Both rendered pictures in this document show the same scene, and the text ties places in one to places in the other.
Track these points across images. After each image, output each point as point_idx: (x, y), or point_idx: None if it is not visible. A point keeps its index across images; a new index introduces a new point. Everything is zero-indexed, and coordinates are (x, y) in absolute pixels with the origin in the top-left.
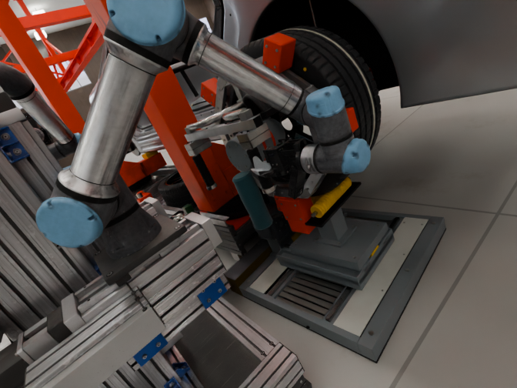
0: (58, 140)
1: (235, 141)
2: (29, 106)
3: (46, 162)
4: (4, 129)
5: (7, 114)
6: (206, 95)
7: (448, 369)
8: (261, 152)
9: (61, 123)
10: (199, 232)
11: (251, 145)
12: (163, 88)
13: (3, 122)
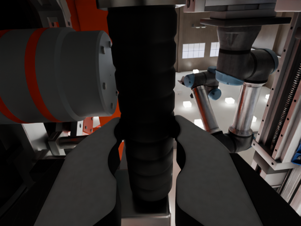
0: (205, 89)
1: (111, 115)
2: (215, 123)
3: (297, 132)
4: (296, 162)
5: (283, 167)
6: (89, 121)
7: None
8: (50, 79)
9: (198, 102)
10: None
11: (167, 224)
12: (116, 111)
13: (290, 164)
